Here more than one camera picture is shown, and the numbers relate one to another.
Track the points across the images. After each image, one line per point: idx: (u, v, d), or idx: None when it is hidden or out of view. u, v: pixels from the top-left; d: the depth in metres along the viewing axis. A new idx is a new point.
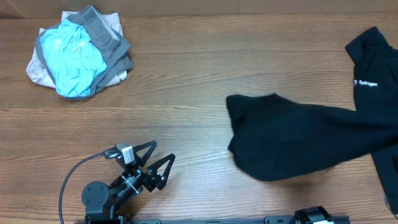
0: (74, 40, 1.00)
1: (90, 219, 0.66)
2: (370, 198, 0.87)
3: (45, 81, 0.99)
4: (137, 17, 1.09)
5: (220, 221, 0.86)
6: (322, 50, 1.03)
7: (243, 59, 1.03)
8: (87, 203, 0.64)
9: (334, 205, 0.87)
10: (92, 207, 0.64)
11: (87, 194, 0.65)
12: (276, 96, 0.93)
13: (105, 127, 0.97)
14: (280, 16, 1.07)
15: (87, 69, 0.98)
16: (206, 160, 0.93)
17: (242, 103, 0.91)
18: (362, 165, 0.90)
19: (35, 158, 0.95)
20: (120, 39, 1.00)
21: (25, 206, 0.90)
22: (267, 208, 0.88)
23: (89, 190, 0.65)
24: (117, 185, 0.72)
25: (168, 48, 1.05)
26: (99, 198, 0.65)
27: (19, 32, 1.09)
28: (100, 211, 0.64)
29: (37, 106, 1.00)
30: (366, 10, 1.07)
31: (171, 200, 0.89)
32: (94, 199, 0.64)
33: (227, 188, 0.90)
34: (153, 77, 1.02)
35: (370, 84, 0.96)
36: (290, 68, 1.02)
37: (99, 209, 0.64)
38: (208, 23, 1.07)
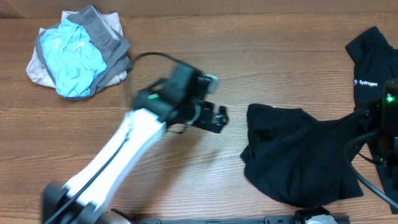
0: (74, 40, 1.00)
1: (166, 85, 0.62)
2: (370, 198, 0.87)
3: (45, 81, 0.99)
4: (137, 17, 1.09)
5: (220, 221, 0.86)
6: (322, 49, 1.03)
7: (243, 59, 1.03)
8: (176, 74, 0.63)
9: (334, 205, 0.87)
10: (176, 81, 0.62)
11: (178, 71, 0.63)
12: (301, 111, 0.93)
13: (106, 127, 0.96)
14: (280, 16, 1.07)
15: (87, 69, 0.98)
16: (206, 160, 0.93)
17: (263, 115, 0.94)
18: (362, 164, 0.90)
19: (35, 158, 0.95)
20: (120, 38, 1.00)
21: (25, 206, 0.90)
22: (267, 208, 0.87)
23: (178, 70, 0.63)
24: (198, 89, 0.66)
25: (168, 48, 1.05)
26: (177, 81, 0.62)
27: (18, 32, 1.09)
28: (190, 68, 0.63)
29: (38, 106, 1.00)
30: (367, 10, 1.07)
31: (171, 200, 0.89)
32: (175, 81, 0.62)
33: (227, 188, 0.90)
34: (153, 77, 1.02)
35: (370, 84, 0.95)
36: (290, 68, 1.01)
37: (189, 69, 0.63)
38: (208, 23, 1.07)
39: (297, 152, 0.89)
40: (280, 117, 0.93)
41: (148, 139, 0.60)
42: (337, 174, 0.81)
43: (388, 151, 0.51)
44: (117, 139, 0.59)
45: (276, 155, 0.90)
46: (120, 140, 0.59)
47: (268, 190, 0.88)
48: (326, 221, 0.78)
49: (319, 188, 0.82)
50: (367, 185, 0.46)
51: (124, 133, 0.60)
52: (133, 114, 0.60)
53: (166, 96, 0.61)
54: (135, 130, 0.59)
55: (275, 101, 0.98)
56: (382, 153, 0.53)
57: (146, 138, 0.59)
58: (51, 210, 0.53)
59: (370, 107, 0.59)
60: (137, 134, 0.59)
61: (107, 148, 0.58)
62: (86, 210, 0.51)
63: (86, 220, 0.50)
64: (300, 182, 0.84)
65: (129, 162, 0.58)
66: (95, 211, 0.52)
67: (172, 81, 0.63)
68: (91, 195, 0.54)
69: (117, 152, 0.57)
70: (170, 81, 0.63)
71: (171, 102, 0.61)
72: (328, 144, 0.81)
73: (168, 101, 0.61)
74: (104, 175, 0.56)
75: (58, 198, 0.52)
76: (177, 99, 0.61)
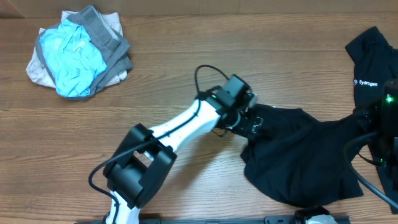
0: (74, 40, 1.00)
1: (218, 92, 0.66)
2: (369, 198, 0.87)
3: (45, 81, 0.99)
4: (137, 17, 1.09)
5: (220, 221, 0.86)
6: (322, 50, 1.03)
7: (243, 59, 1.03)
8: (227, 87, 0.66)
9: (334, 205, 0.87)
10: (227, 92, 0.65)
11: (229, 83, 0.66)
12: (301, 111, 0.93)
13: (105, 127, 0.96)
14: (280, 16, 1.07)
15: (87, 69, 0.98)
16: (206, 160, 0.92)
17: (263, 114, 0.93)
18: (362, 164, 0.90)
19: (35, 158, 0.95)
20: (120, 39, 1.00)
21: (25, 206, 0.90)
22: (267, 208, 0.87)
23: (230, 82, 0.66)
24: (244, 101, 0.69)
25: (168, 48, 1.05)
26: (229, 89, 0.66)
27: (19, 32, 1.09)
28: (242, 83, 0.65)
29: (37, 106, 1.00)
30: (366, 10, 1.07)
31: (171, 201, 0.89)
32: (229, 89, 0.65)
33: (227, 188, 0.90)
34: (153, 77, 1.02)
35: (370, 84, 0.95)
36: (290, 68, 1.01)
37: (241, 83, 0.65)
38: (208, 23, 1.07)
39: (296, 152, 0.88)
40: (280, 117, 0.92)
41: (210, 122, 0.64)
42: (338, 173, 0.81)
43: (388, 152, 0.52)
44: (187, 113, 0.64)
45: (275, 156, 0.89)
46: (189, 114, 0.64)
47: (268, 190, 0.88)
48: (326, 221, 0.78)
49: (320, 186, 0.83)
50: (365, 185, 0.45)
51: (194, 110, 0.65)
52: (201, 101, 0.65)
53: (219, 101, 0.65)
54: (203, 112, 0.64)
55: (275, 101, 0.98)
56: (383, 154, 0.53)
57: (209, 119, 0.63)
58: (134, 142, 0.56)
59: (369, 108, 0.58)
60: (205, 114, 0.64)
61: (179, 117, 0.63)
62: (165, 150, 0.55)
63: (165, 157, 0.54)
64: (300, 182, 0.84)
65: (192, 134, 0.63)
66: (173, 153, 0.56)
67: (224, 89, 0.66)
68: (166, 143, 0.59)
69: (186, 122, 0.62)
70: (224, 88, 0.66)
71: (222, 106, 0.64)
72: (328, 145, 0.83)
73: (221, 104, 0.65)
74: (176, 135, 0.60)
75: (145, 135, 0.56)
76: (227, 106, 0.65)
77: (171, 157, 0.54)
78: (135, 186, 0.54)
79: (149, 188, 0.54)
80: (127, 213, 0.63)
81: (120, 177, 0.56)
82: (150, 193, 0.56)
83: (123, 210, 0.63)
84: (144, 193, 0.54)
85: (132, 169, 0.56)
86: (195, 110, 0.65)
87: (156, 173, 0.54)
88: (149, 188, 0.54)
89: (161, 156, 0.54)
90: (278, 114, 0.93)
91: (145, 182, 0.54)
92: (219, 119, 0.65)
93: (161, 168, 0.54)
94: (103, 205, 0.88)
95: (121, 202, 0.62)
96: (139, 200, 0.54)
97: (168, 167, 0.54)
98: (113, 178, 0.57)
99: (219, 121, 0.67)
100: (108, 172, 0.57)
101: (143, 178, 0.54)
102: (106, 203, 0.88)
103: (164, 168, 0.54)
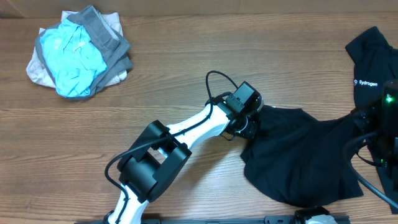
0: (74, 40, 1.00)
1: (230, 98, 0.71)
2: (370, 198, 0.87)
3: (45, 81, 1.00)
4: (137, 17, 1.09)
5: (220, 221, 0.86)
6: (322, 50, 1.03)
7: (244, 59, 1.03)
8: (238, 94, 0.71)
9: (334, 205, 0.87)
10: (239, 98, 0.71)
11: (239, 91, 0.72)
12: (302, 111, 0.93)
13: (106, 127, 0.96)
14: (280, 16, 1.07)
15: (87, 69, 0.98)
16: (206, 160, 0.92)
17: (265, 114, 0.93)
18: (362, 165, 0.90)
19: (35, 158, 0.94)
20: (120, 38, 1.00)
21: (25, 206, 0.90)
22: (267, 208, 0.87)
23: (240, 89, 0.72)
24: (252, 106, 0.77)
25: (168, 48, 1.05)
26: (239, 96, 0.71)
27: (19, 32, 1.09)
28: (252, 91, 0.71)
29: (37, 106, 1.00)
30: (366, 10, 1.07)
31: (171, 200, 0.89)
32: (240, 96, 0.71)
33: (227, 188, 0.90)
34: (153, 77, 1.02)
35: (370, 84, 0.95)
36: (290, 68, 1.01)
37: (251, 89, 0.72)
38: (208, 23, 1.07)
39: (296, 151, 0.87)
40: (280, 117, 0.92)
41: (219, 126, 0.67)
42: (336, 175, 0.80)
43: (389, 152, 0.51)
44: (199, 116, 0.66)
45: (275, 156, 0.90)
46: (202, 117, 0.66)
47: (267, 189, 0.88)
48: (326, 221, 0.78)
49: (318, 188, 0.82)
50: (366, 185, 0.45)
51: (206, 113, 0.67)
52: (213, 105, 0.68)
53: (230, 106, 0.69)
54: (215, 116, 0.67)
55: (275, 101, 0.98)
56: (383, 154, 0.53)
57: (220, 122, 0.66)
58: (150, 137, 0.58)
59: (366, 108, 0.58)
60: (217, 117, 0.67)
61: (191, 119, 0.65)
62: (180, 147, 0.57)
63: (180, 154, 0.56)
64: (300, 182, 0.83)
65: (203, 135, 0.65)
66: (188, 150, 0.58)
67: (236, 95, 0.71)
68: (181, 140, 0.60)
69: (199, 124, 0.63)
70: (233, 94, 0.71)
71: (233, 111, 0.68)
72: (326, 145, 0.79)
73: (231, 109, 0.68)
74: (189, 134, 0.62)
75: (162, 131, 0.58)
76: (239, 110, 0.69)
77: (186, 154, 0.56)
78: (148, 180, 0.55)
79: (163, 182, 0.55)
80: (134, 211, 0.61)
81: (135, 171, 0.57)
82: (161, 188, 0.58)
83: (132, 205, 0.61)
84: (158, 187, 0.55)
85: (146, 163, 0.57)
86: (207, 112, 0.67)
87: (170, 168, 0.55)
88: (162, 183, 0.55)
89: (176, 152, 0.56)
90: (279, 114, 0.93)
91: (160, 176, 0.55)
92: (228, 123, 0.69)
93: (176, 165, 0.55)
94: (103, 205, 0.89)
95: (130, 196, 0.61)
96: (151, 195, 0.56)
97: (183, 163, 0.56)
98: (127, 171, 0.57)
99: (227, 125, 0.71)
100: (122, 165, 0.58)
101: (158, 172, 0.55)
102: (106, 203, 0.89)
103: (179, 164, 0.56)
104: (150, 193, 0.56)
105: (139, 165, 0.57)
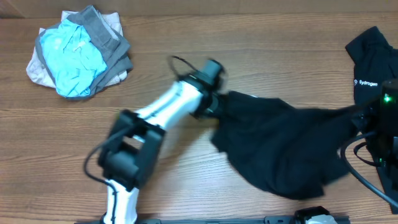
0: (74, 40, 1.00)
1: (194, 73, 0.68)
2: (370, 198, 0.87)
3: (45, 81, 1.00)
4: (137, 17, 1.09)
5: (220, 221, 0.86)
6: (322, 49, 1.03)
7: (243, 59, 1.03)
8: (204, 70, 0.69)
9: (334, 205, 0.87)
10: (205, 72, 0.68)
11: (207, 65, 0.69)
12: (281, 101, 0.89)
13: (105, 127, 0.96)
14: (280, 16, 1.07)
15: (87, 69, 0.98)
16: (206, 160, 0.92)
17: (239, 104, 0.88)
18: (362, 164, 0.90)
19: (35, 158, 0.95)
20: (119, 38, 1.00)
21: (25, 206, 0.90)
22: (267, 208, 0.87)
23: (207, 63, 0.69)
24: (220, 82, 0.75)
25: (168, 48, 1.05)
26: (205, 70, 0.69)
27: (19, 32, 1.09)
28: (218, 65, 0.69)
29: (37, 106, 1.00)
30: (367, 10, 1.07)
31: (171, 200, 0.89)
32: (206, 69, 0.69)
33: (227, 188, 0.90)
34: (153, 77, 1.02)
35: (370, 85, 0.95)
36: (290, 68, 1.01)
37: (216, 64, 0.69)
38: (208, 23, 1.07)
39: (278, 140, 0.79)
40: (257, 107, 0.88)
41: (191, 101, 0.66)
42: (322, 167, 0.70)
43: (388, 151, 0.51)
44: (168, 95, 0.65)
45: (255, 146, 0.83)
46: (171, 96, 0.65)
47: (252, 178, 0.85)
48: (326, 221, 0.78)
49: (306, 178, 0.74)
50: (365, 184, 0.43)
51: (174, 92, 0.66)
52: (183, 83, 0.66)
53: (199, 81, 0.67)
54: (185, 93, 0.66)
55: None
56: (382, 154, 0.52)
57: (191, 98, 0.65)
58: (120, 126, 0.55)
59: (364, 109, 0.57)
60: (187, 93, 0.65)
61: (161, 100, 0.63)
62: (153, 128, 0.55)
63: (154, 135, 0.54)
64: (286, 175, 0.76)
65: (176, 113, 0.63)
66: (161, 129, 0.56)
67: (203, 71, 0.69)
68: (153, 122, 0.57)
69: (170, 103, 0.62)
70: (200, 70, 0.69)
71: (203, 85, 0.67)
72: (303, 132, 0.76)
73: (199, 84, 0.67)
74: (163, 115, 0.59)
75: (132, 117, 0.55)
76: (208, 85, 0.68)
77: (160, 134, 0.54)
78: (130, 168, 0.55)
79: (145, 167, 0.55)
80: (126, 203, 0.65)
81: (115, 162, 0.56)
82: (147, 171, 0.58)
83: (122, 196, 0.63)
84: (142, 173, 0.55)
85: (125, 152, 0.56)
86: (176, 91, 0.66)
87: (148, 152, 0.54)
88: (145, 169, 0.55)
89: (150, 135, 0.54)
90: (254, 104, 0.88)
91: (140, 162, 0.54)
92: (199, 98, 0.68)
93: (152, 149, 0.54)
94: (103, 205, 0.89)
95: (119, 190, 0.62)
96: (137, 180, 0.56)
97: (160, 143, 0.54)
98: (108, 163, 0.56)
99: (200, 100, 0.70)
100: (102, 158, 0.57)
101: (137, 158, 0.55)
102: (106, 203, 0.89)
103: (155, 146, 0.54)
104: (137, 179, 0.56)
105: (118, 154, 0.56)
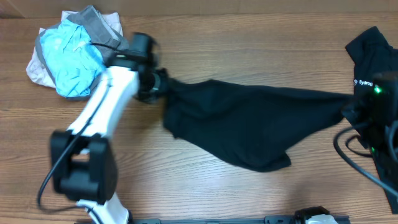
0: (74, 39, 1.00)
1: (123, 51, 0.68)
2: (370, 198, 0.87)
3: (45, 81, 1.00)
4: (137, 17, 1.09)
5: (220, 221, 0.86)
6: (322, 49, 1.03)
7: (243, 59, 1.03)
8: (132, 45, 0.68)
9: (334, 205, 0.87)
10: (134, 46, 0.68)
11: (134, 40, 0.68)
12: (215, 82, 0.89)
13: None
14: (280, 16, 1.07)
15: (87, 69, 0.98)
16: (206, 160, 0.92)
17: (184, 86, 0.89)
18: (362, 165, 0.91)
19: (35, 158, 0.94)
20: (119, 38, 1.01)
21: (25, 206, 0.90)
22: (267, 208, 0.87)
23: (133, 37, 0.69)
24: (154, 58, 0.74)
25: (168, 48, 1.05)
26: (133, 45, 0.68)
27: (18, 32, 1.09)
28: (145, 37, 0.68)
29: (37, 106, 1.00)
30: (367, 10, 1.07)
31: (171, 201, 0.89)
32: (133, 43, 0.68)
33: (227, 188, 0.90)
34: None
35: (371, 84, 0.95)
36: (290, 68, 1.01)
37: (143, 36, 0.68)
38: (208, 23, 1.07)
39: (235, 122, 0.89)
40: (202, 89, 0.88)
41: (129, 84, 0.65)
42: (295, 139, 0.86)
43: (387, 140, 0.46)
44: (101, 89, 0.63)
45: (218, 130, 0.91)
46: (104, 89, 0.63)
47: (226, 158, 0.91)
48: (326, 220, 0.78)
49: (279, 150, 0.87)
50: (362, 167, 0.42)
51: (106, 83, 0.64)
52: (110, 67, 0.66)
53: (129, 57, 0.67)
54: (114, 80, 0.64)
55: None
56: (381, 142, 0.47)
57: (125, 83, 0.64)
58: (57, 153, 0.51)
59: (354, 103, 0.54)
60: (117, 81, 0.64)
61: (96, 96, 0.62)
62: (94, 140, 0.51)
63: (97, 146, 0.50)
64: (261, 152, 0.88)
65: (117, 105, 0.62)
66: (102, 138, 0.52)
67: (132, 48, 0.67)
68: (93, 130, 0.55)
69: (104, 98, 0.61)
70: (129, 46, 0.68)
71: (133, 61, 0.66)
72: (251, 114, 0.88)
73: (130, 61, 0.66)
74: (98, 117, 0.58)
75: (64, 138, 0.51)
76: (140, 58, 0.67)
77: (102, 143, 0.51)
78: (88, 188, 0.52)
79: (102, 181, 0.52)
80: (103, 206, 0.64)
81: (70, 188, 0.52)
82: (109, 182, 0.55)
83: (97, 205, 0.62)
84: (102, 186, 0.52)
85: (77, 173, 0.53)
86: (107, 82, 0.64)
87: (98, 166, 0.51)
88: (103, 182, 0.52)
89: (92, 148, 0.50)
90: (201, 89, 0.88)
91: (95, 178, 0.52)
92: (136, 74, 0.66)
93: (100, 161, 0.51)
94: None
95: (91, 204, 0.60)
96: (101, 197, 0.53)
97: (104, 155, 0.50)
98: (65, 191, 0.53)
99: (138, 77, 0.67)
100: (58, 189, 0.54)
101: (91, 176, 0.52)
102: None
103: (101, 158, 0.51)
104: (101, 194, 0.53)
105: (71, 178, 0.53)
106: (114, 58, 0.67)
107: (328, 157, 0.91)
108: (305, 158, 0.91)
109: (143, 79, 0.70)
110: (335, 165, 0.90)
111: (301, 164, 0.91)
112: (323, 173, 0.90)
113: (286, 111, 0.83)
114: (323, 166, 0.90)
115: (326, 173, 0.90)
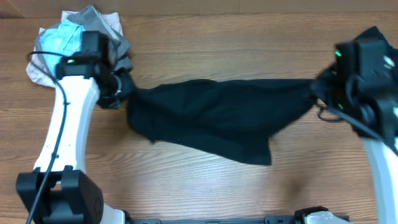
0: (74, 39, 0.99)
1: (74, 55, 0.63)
2: (370, 198, 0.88)
3: (45, 81, 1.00)
4: (137, 17, 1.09)
5: (220, 221, 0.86)
6: (322, 49, 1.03)
7: (243, 59, 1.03)
8: (85, 47, 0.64)
9: (334, 205, 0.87)
10: (87, 48, 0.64)
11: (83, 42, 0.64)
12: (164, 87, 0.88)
13: (105, 127, 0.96)
14: (280, 16, 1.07)
15: None
16: (206, 160, 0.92)
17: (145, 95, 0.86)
18: (362, 165, 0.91)
19: (35, 158, 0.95)
20: (119, 38, 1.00)
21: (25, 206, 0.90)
22: (267, 208, 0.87)
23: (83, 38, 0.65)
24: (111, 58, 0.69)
25: (168, 48, 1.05)
26: (84, 46, 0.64)
27: (18, 32, 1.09)
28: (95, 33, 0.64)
29: (38, 106, 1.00)
30: (367, 10, 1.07)
31: (171, 201, 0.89)
32: (84, 44, 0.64)
33: (227, 188, 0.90)
34: (153, 77, 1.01)
35: None
36: (290, 68, 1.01)
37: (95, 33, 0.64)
38: (208, 23, 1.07)
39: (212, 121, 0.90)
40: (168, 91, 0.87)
41: (88, 93, 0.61)
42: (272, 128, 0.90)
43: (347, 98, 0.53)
44: (58, 109, 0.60)
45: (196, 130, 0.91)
46: (63, 108, 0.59)
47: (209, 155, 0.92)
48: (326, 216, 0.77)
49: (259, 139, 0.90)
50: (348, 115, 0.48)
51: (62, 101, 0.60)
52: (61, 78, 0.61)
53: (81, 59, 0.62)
54: (71, 94, 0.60)
55: None
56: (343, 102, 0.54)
57: (84, 93, 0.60)
58: (32, 195, 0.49)
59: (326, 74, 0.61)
60: (74, 96, 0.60)
61: (55, 119, 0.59)
62: (64, 177, 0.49)
63: (69, 183, 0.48)
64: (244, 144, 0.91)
65: (81, 124, 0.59)
66: (73, 172, 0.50)
67: (84, 48, 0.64)
68: (61, 165, 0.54)
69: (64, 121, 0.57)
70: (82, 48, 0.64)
71: (86, 63, 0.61)
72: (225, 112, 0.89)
73: (83, 63, 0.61)
74: (64, 144, 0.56)
75: None
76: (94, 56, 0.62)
77: (74, 178, 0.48)
78: (74, 219, 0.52)
79: (86, 211, 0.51)
80: None
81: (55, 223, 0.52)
82: (94, 205, 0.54)
83: None
84: (87, 215, 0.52)
85: (59, 206, 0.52)
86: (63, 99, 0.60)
87: (77, 200, 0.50)
88: (87, 211, 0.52)
89: (65, 186, 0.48)
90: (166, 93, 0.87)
91: (78, 210, 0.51)
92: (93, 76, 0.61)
93: (76, 196, 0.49)
94: None
95: None
96: (89, 222, 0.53)
97: (79, 190, 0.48)
98: None
99: (96, 80, 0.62)
100: None
101: (73, 210, 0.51)
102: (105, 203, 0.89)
103: (78, 193, 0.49)
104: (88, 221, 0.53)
105: (53, 214, 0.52)
106: (65, 65, 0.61)
107: (328, 157, 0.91)
108: (305, 158, 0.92)
109: (103, 81, 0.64)
110: (335, 165, 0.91)
111: (301, 163, 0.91)
112: (323, 173, 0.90)
113: (260, 102, 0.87)
114: (323, 166, 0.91)
115: (326, 173, 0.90)
